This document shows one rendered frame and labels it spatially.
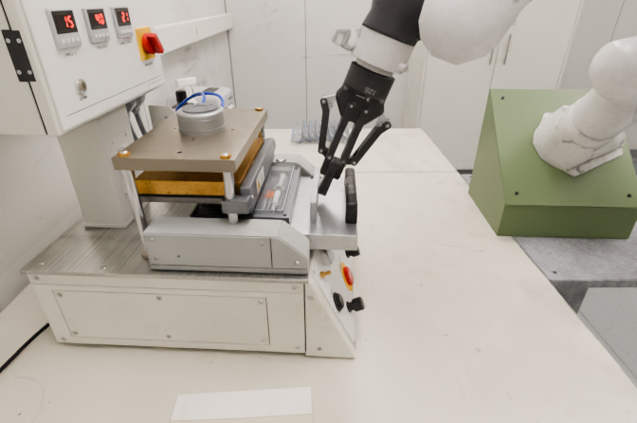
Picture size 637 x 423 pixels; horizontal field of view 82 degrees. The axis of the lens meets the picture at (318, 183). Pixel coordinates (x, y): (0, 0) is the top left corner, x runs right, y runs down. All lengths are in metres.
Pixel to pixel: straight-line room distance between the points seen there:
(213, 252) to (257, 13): 2.63
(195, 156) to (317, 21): 2.58
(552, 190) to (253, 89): 2.50
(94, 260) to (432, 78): 2.47
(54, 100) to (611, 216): 1.20
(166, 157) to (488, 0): 0.45
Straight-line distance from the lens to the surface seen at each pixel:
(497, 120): 1.13
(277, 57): 3.10
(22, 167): 1.06
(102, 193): 0.76
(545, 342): 0.85
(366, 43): 0.58
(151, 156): 0.59
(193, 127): 0.64
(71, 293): 0.75
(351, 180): 0.69
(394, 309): 0.81
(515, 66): 3.03
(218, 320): 0.68
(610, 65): 0.84
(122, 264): 0.69
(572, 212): 1.14
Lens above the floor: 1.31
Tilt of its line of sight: 27 degrees down
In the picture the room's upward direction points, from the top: straight up
